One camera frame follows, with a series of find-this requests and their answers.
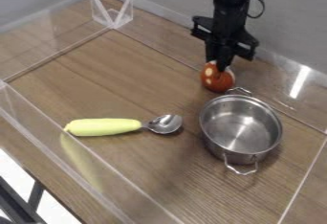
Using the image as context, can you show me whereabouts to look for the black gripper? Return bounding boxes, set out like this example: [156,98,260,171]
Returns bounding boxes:
[191,5,259,72]

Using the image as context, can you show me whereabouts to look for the toy mushroom red cap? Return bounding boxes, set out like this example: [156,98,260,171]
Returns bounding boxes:
[200,60,235,93]

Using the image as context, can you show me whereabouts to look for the silver pot with handles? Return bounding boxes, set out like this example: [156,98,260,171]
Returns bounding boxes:
[199,87,283,176]

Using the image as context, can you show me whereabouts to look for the spoon with yellow handle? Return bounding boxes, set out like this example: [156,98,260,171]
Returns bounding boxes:
[64,115,183,137]

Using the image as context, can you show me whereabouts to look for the clear acrylic corner bracket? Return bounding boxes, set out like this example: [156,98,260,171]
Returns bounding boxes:
[89,0,133,29]

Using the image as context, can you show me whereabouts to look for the clear acrylic enclosure wall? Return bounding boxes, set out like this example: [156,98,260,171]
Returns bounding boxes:
[0,0,327,224]

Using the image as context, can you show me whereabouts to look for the dark metal table frame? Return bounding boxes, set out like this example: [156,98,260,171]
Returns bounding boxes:
[0,176,47,224]

